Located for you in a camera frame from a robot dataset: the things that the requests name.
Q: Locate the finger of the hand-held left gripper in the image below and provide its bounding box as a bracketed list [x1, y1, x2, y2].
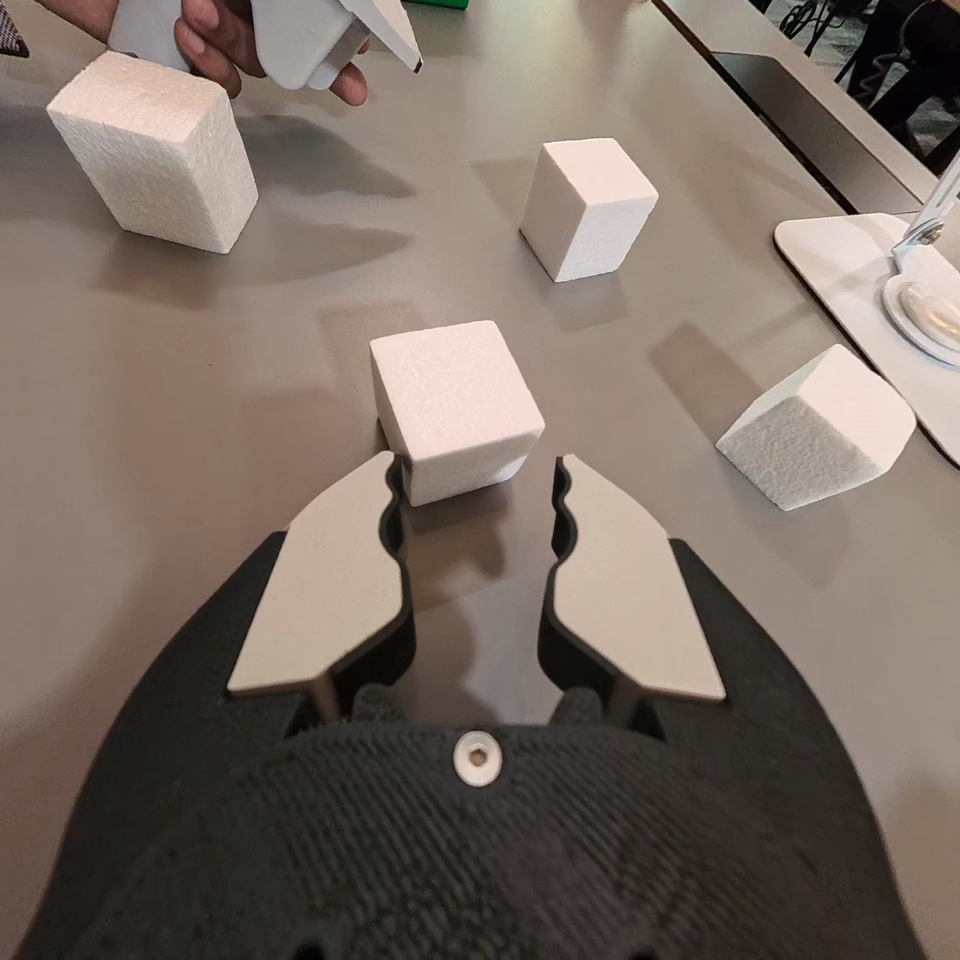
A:
[337, 0, 423, 75]

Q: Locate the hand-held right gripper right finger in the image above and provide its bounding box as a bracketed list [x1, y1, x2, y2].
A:
[536, 453, 727, 732]

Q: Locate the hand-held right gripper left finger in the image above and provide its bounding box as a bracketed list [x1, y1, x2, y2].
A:
[225, 450, 417, 732]

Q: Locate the white foam block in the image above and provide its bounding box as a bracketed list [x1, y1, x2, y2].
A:
[369, 320, 546, 507]
[519, 137, 660, 284]
[46, 51, 260, 255]
[715, 343, 918, 513]

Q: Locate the adjacent grey desk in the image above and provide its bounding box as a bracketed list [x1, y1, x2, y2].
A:
[652, 0, 939, 215]

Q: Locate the person's left hand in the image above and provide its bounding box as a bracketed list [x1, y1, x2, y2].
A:
[30, 0, 371, 106]

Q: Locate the white flat stand base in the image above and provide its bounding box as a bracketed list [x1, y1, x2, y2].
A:
[774, 212, 960, 460]

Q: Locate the white round disc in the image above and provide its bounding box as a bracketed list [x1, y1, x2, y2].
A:
[881, 277, 960, 369]

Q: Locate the black chair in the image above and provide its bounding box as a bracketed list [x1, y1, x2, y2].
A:
[836, 0, 960, 177]

